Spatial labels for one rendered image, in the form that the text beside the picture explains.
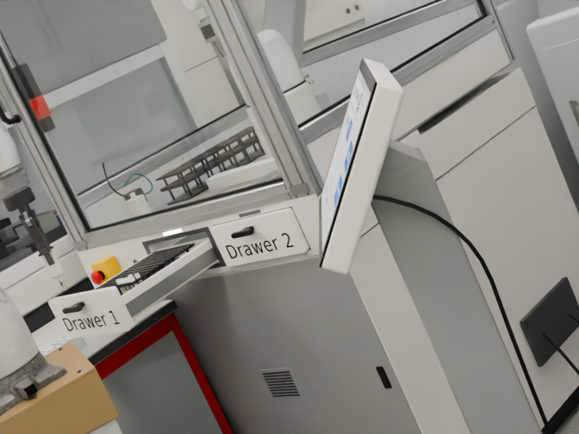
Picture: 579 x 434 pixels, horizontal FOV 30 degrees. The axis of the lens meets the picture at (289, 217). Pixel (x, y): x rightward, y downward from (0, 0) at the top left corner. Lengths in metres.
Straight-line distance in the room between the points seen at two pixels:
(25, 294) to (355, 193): 1.96
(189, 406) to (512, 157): 1.12
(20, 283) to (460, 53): 1.55
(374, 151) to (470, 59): 1.32
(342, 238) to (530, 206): 1.40
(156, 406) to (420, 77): 1.10
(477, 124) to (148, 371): 1.09
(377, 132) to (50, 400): 0.88
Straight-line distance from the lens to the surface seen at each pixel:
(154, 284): 2.64
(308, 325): 2.66
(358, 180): 1.71
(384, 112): 1.69
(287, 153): 2.44
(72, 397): 2.18
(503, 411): 2.04
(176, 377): 2.96
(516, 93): 3.12
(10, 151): 2.73
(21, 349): 2.24
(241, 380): 2.96
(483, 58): 3.04
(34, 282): 3.54
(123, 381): 2.86
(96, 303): 2.63
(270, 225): 2.55
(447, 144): 2.83
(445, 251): 1.93
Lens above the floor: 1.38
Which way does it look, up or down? 11 degrees down
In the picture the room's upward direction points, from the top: 24 degrees counter-clockwise
